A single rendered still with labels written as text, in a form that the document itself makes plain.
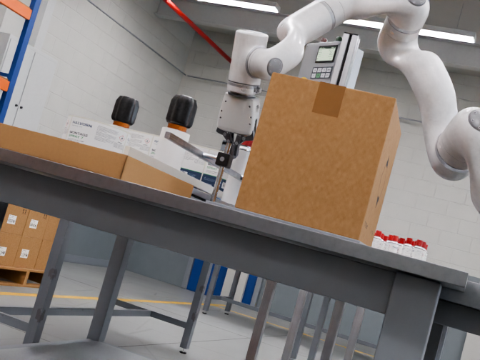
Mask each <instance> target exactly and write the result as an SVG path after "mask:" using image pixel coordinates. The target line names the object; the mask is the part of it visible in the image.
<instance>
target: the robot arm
mask: <svg viewBox="0 0 480 360"><path fill-rule="evenodd" d="M379 15H386V19H385V21H384V23H383V26H382V28H381V31H380V32H379V36H378V41H377V44H378V49H379V53H380V55H381V57H382V59H383V60H384V61H385V62H386V63H387V64H389V65H391V66H394V67H396V68H397V69H399V70H400V71H401V72H402V73H403V75H404V76H405V77H406V79H407V81H408V83H409V85H410V87H411V89H412V91H413V93H414V95H415V97H416V100H417V102H418V105H419V110H420V113H421V120H422V126H423V132H424V141H425V145H426V152H427V155H428V158H429V163H430V164H431V167H432V169H433V170H434V171H435V173H436V174H437V175H439V176H440V177H441V178H443V179H446V180H448V181H460V180H462V179H465V178H466V177H468V176H469V178H470V193H471V201H472V203H473V205H474V207H475V208H476V210H477V211H478V213H479V214H480V108H479V107H470V108H466V109H463V110H461V111H460V112H459V113H458V110H457V103H456V94H455V91H454V86H453V84H452V82H451V79H450V76H449V74H448V72H447V70H446V68H445V66H444V64H443V63H442V61H441V59H440V58H439V57H438V56H437V55H436V54H435V53H432V52H430V51H422V50H420V48H419V46H418V41H417V40H418V35H419V33H420V31H421V29H422V27H423V25H424V23H425V21H426V19H427V17H428V15H429V0H316V1H313V2H312V3H310V4H308V5H307V6H305V7H304V8H302V9H300V10H298V11H296V12H295V13H293V14H292V15H290V16H288V17H286V18H285V19H284V20H283V21H282V22H281V23H280V24H279V26H278V28H277V36H278V38H279V41H280V42H279V43H278V44H277V45H275V46H273V47H271V48H269V49H267V48H266V47H267V42H268V36H267V35H266V34H264V33H261V32H258V31H252V30H245V29H239V30H237V31H236V34H235V39H234V47H233V52H232V58H231V66H230V70H229V79H228V84H227V88H226V89H227V90H229V91H228V92H226V93H225V95H224V98H223V101H222V103H221V108H220V111H219V117H218V121H217V126H218V127H217V129H216V132H217V133H219V134H221V135H223V136H224V138H225V139H226V142H229V143H231V149H230V152H229V154H230V155H232V156H233V159H235V158H236V157H237V156H238V155H239V147H240V144H242V143H243V142H245V141H253V140H254V136H255V133H256V128H257V126H258V122H259V98H257V97H256V95H254V94H258V93H261V88H260V87H259V86H260V83H261V79H262V80H271V75H272V73H273V72H276V73H280V74H285V73H286V72H288V71H290V70H292V69H293V68H294V67H295V66H297V65H298V64H299V63H300V62H301V60H302V59H303V56H304V46H305V45H307V44H308V43H310V42H311V41H313V40H315V39H317V38H319V37H320V36H322V35H324V34H325V33H327V32H329V31H331V30H332V29H334V28H336V27H337V26H339V25H340V24H342V23H344V22H345V21H349V20H353V21H358V20H363V19H369V18H371V17H375V16H379ZM234 133H235V134H237V135H236V140H235V142H234Z"/></svg>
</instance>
